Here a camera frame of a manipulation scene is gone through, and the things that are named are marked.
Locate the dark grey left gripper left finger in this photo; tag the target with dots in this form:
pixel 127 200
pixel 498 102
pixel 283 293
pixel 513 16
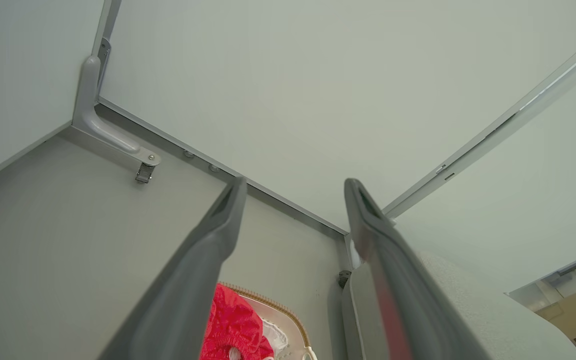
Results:
pixel 188 290

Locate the grey metal corner post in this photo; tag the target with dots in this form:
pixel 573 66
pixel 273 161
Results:
pixel 354 252

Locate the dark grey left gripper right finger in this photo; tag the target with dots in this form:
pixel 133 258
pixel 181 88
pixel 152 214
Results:
pixel 398 300

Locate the beige wooden furniture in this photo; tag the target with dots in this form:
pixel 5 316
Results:
pixel 575 312

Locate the white garment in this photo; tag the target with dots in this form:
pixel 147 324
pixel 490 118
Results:
pixel 274 337

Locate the grey aluminium floor rail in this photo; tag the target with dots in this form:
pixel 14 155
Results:
pixel 268 192

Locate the grey curved wall bracket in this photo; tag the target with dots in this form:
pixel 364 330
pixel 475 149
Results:
pixel 93 120

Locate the cream laundry basket brown rim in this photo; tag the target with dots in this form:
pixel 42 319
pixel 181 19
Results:
pixel 282 314

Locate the metal hinge plate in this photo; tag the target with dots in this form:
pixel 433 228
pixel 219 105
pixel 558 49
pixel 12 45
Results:
pixel 104 57

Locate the aluminium partition frame rail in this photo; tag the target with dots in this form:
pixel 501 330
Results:
pixel 498 125

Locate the red basketball jersey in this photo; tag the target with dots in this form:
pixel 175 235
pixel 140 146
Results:
pixel 233 320

